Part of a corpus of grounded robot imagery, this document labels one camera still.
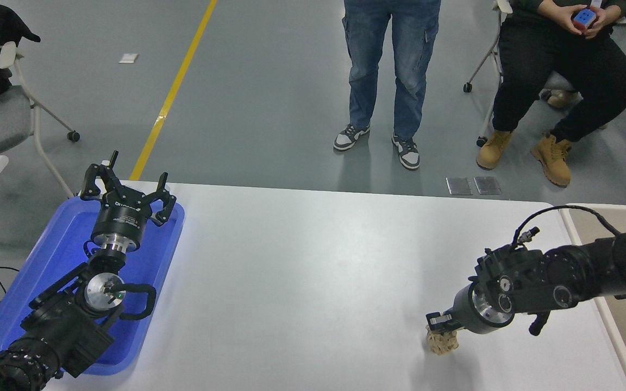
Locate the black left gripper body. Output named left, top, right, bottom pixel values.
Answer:
left=91, top=197, right=151, bottom=244

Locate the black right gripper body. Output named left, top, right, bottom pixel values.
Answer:
left=451, top=282, right=502, bottom=335

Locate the tan paper ball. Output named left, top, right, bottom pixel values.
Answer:
left=426, top=325, right=460, bottom=356

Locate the colourful puzzle cube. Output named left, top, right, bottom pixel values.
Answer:
left=572, top=8, right=598, bottom=31

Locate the person's right hand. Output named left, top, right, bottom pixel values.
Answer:
left=537, top=0, right=586, bottom=36

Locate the person's left hand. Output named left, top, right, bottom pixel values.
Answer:
left=583, top=4, right=624, bottom=40

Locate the blue plastic tray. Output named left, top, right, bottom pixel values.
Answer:
left=0, top=194, right=186, bottom=376

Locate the tan boot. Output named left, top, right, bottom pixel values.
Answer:
left=540, top=89, right=580, bottom=110

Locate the person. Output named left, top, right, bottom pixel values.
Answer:
left=333, top=0, right=442, bottom=171
left=476, top=0, right=626, bottom=188

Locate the white framed wheeled chair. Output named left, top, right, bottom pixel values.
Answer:
left=462, top=0, right=575, bottom=148

